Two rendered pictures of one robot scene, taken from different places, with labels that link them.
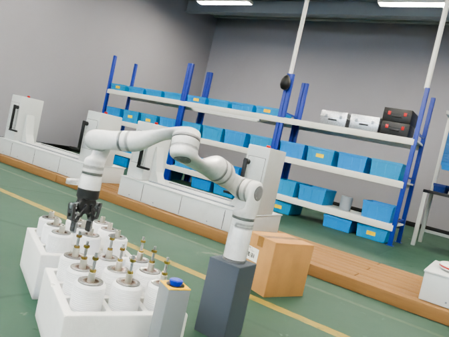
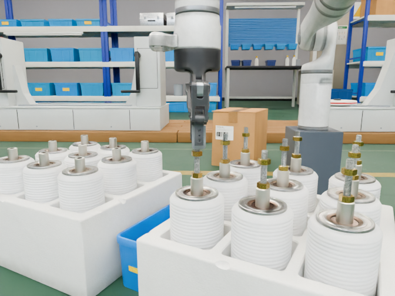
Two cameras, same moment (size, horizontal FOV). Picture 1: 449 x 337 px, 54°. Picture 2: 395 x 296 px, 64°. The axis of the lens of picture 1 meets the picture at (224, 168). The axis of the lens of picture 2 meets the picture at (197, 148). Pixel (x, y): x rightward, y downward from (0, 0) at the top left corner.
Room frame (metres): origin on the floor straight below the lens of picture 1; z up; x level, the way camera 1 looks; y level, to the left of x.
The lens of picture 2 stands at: (1.04, 0.71, 0.44)
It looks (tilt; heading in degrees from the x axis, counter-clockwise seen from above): 11 degrees down; 330
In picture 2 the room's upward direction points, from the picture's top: straight up
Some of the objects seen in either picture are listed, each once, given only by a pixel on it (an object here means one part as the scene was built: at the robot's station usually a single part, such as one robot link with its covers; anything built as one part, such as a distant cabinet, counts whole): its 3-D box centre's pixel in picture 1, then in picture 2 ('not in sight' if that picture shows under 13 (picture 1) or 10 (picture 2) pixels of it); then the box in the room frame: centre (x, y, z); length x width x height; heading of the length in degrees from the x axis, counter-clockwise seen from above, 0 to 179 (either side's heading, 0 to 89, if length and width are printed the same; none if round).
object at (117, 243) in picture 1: (113, 257); (146, 181); (1.88, 0.39, 0.16); 0.10 x 0.10 x 0.18
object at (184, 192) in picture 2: (75, 255); (197, 193); (1.50, 0.44, 0.25); 0.08 x 0.08 x 0.01
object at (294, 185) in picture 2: (117, 269); (282, 185); (1.45, 0.28, 0.25); 0.08 x 0.08 x 0.01
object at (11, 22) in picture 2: (204, 102); (14, 26); (7.26, 0.55, 1.37); 0.50 x 0.38 x 0.11; 148
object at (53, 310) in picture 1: (107, 315); (277, 262); (1.45, 0.28, 0.09); 0.39 x 0.39 x 0.18; 31
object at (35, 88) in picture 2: not in sight; (46, 88); (7.03, 0.19, 0.36); 0.50 x 0.38 x 0.21; 148
